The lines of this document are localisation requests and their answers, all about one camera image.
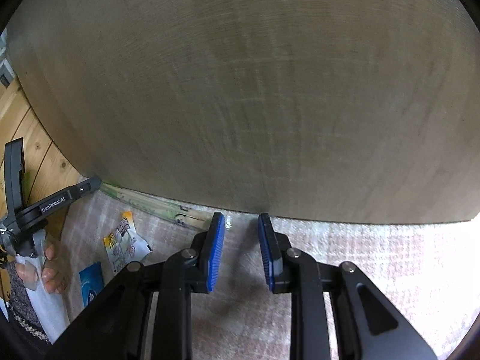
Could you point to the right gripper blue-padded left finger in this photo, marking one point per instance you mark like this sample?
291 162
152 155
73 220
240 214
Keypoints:
212 251

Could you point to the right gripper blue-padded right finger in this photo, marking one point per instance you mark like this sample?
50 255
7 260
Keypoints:
270 252

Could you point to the small white snack sachet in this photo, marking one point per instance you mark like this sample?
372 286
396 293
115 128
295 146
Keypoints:
124 245

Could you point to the blue tissue packet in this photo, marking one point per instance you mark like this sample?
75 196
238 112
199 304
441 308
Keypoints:
91 282

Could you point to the person's left hand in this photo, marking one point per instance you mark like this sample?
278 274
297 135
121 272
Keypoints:
53 274

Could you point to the chopsticks in paper sleeve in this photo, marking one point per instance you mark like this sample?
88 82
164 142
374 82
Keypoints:
170 211

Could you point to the knotty pine wood panel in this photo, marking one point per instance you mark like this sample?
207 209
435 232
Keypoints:
46 169

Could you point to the light wood cabinet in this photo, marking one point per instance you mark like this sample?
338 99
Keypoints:
355 111

